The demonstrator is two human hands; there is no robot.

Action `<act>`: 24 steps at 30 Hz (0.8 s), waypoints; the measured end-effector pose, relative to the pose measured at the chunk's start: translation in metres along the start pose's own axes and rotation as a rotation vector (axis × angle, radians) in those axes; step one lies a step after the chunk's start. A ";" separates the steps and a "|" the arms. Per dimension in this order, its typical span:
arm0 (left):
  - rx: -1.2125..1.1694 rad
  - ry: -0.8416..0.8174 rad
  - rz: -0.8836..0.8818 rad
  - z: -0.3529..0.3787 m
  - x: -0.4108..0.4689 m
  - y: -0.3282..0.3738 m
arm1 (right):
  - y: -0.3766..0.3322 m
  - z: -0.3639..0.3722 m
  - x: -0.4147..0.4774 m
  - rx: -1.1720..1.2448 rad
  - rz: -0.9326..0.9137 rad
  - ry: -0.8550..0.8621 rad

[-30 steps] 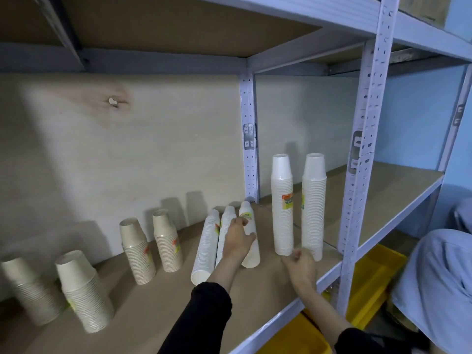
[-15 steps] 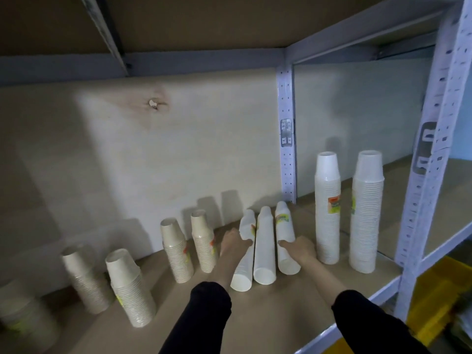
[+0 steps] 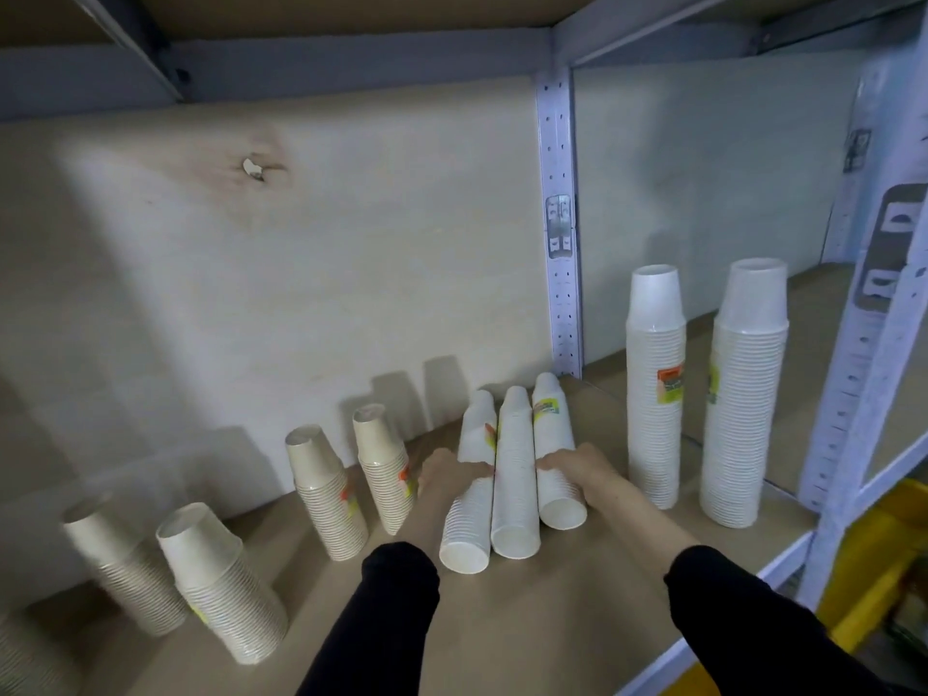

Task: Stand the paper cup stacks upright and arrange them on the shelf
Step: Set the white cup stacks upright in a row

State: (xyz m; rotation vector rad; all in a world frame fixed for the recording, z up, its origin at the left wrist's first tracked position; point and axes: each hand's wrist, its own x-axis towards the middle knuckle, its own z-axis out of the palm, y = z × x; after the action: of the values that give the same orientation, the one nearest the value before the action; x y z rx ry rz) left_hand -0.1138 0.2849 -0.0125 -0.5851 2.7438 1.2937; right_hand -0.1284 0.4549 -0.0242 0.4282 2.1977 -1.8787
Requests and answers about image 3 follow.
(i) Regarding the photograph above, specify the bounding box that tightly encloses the person's left hand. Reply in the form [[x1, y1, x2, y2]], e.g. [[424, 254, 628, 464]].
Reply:
[[417, 447, 496, 513]]

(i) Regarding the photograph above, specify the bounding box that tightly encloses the person's right hand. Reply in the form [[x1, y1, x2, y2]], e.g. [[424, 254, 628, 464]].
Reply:
[[535, 441, 639, 512]]

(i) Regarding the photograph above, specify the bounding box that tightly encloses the white cup stack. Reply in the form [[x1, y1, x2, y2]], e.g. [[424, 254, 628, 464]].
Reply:
[[438, 389, 500, 576], [625, 264, 688, 511], [490, 385, 543, 561], [531, 371, 590, 533], [699, 256, 790, 530]]

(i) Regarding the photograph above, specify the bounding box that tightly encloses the white metal shelf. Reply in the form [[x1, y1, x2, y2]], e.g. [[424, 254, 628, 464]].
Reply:
[[0, 0, 928, 696]]

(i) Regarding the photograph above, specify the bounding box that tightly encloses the person's right forearm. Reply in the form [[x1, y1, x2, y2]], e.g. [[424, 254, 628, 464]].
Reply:
[[594, 478, 908, 696]]

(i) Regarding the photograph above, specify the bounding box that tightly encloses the person's left forearm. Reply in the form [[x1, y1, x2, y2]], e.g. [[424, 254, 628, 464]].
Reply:
[[297, 492, 454, 696]]

